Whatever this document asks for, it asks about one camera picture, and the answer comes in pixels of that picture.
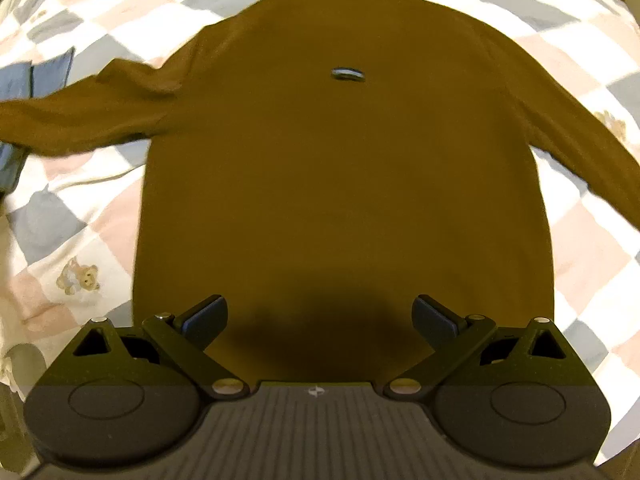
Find blue denim jeans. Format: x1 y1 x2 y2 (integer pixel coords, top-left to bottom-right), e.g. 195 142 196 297
1 48 75 197

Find brown zip sweater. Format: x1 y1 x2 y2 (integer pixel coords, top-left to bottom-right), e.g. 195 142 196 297
26 0 639 382

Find pink grey patchwork quilt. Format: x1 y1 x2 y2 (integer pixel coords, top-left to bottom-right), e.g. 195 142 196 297
1 0 639 460

